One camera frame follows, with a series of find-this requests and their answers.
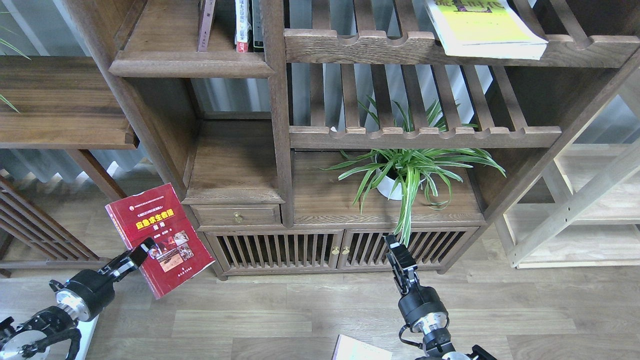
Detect red white upright book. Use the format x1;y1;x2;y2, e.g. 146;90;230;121
234;0;251;53

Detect white plant pot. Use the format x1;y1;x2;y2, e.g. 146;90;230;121
374;168;426;201

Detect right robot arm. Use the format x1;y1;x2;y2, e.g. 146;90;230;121
384;234;495;360

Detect dark wooden bookshelf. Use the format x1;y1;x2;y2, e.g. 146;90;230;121
63;0;639;279

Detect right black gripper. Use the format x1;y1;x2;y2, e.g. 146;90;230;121
384;234;450;333

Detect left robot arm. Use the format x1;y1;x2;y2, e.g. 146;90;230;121
0;237;156;360

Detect brass drawer knob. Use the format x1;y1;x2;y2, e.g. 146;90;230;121
233;212;244;224

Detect white robot base bar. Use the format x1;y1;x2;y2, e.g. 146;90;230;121
75;316;99;360

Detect dark upright book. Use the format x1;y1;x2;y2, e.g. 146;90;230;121
250;0;265;53

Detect green plant leaves left edge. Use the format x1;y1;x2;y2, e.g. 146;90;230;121
0;37;32;114

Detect white purple book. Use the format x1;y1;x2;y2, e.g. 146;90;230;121
332;334;393;360

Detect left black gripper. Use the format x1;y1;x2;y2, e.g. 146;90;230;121
49;237;156;322

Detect yellow green book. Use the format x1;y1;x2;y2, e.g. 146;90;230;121
424;0;548;60

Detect green spider plant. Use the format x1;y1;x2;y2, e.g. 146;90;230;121
322;95;506;258

